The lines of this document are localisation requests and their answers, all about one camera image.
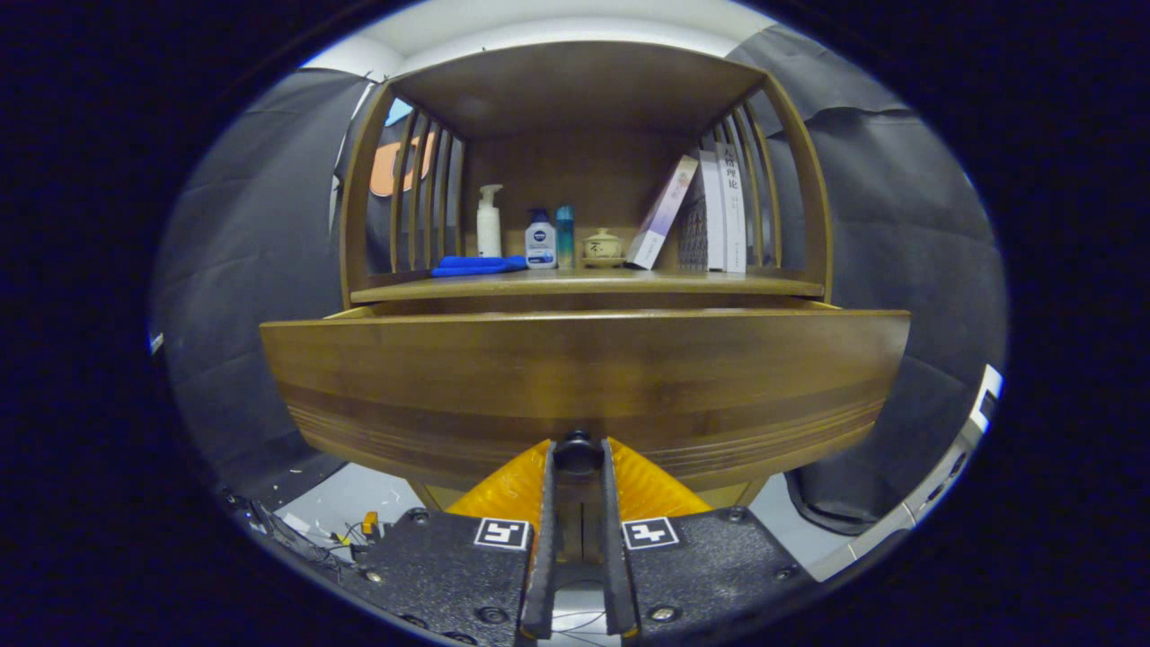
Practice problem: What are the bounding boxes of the wooden countertop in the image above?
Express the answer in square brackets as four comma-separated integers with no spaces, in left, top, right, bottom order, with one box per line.
[350,266,826,304]

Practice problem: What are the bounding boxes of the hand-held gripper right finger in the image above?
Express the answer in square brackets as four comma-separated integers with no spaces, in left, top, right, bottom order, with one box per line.
[597,438,814,641]

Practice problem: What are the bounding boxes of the dark patterned book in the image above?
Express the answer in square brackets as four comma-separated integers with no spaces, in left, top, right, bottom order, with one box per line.
[676,175,711,272]

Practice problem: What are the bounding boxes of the cream lidded tea cup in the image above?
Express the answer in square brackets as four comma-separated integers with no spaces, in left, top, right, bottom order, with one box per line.
[580,228,626,269]

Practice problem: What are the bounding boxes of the white book black lettering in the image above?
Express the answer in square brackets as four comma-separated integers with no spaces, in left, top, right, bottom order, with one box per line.
[714,142,748,274]

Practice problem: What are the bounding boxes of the white book plain spine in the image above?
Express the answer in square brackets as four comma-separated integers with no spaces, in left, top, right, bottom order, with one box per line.
[699,148,727,272]

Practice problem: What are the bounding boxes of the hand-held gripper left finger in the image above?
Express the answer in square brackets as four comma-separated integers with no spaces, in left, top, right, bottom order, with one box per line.
[355,438,560,646]

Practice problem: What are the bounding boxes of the white pump bottle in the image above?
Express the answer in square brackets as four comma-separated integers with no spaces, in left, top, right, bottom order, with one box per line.
[476,184,503,259]

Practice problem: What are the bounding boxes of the wooden drawer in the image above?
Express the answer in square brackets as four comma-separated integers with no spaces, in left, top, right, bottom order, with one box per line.
[259,301,912,493]

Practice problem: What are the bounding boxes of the wooden cabinet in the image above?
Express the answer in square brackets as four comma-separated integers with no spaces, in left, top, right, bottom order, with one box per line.
[339,40,834,513]

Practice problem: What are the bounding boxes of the purple and white book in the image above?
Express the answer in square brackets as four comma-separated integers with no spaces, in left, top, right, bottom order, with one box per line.
[625,155,700,270]

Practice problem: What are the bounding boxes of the blue cloth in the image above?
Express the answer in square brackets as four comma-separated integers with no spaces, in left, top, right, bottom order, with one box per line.
[431,255,529,278]

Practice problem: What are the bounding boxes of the white machine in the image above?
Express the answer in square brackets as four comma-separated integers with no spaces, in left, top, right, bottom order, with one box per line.
[809,364,1004,583]

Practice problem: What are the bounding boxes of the white lotion bottle blue cap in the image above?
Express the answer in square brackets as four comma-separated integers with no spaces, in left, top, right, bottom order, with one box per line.
[525,208,558,270]

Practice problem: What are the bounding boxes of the floor cables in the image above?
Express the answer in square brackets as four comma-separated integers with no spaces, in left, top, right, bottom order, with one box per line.
[220,485,396,576]

